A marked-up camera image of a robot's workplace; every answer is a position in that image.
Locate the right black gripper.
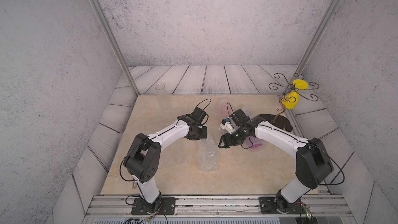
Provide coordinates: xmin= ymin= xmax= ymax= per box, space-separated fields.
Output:
xmin=216 ymin=127 xmax=246 ymax=148

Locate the clear bubble vase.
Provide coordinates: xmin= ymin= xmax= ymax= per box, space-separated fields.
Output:
xmin=197 ymin=132 xmax=220 ymax=172

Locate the pink bubble vase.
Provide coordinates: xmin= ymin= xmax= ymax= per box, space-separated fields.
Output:
xmin=216 ymin=99 xmax=230 ymax=123

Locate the clear glass vase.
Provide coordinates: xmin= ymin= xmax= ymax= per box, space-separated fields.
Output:
xmin=155 ymin=83 xmax=170 ymax=110

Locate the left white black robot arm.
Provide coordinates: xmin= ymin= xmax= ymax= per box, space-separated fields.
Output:
xmin=121 ymin=113 xmax=208 ymax=210

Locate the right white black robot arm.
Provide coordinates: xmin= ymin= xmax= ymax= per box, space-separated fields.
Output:
xmin=218 ymin=109 xmax=334 ymax=214

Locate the purple bubble wrapped vase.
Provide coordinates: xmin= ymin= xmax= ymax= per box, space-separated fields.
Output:
xmin=243 ymin=108 xmax=264 ymax=151

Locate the yellow plastic wine glass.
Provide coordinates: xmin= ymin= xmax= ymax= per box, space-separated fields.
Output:
xmin=280 ymin=79 xmax=309 ymax=109

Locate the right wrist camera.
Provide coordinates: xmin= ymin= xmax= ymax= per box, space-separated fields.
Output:
xmin=220 ymin=118 xmax=235 ymax=134

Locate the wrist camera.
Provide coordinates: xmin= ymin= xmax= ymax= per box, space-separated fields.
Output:
xmin=220 ymin=118 xmax=235 ymax=134
xmin=190 ymin=107 xmax=208 ymax=126

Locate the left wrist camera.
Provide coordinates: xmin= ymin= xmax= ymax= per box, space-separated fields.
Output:
xmin=190 ymin=107 xmax=208 ymax=126

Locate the aluminium rail frame front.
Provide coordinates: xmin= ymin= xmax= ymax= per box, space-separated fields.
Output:
xmin=85 ymin=195 xmax=356 ymax=224

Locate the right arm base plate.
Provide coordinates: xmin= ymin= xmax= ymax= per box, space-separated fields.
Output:
xmin=258 ymin=197 xmax=304 ymax=215

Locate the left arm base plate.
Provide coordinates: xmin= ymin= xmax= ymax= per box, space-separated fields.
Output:
xmin=131 ymin=197 xmax=176 ymax=216

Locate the black wire glass stand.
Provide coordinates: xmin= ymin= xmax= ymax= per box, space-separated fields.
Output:
xmin=258 ymin=73 xmax=319 ymax=132

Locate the right aluminium corner post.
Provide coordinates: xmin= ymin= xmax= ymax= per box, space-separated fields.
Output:
xmin=293 ymin=0 xmax=342 ymax=79

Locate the aluminium corner post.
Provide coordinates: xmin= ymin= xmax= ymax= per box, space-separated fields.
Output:
xmin=293 ymin=0 xmax=342 ymax=79
xmin=89 ymin=0 xmax=141 ymax=96

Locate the left aluminium corner post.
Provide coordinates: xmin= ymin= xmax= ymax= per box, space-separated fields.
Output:
xmin=89 ymin=0 xmax=141 ymax=96

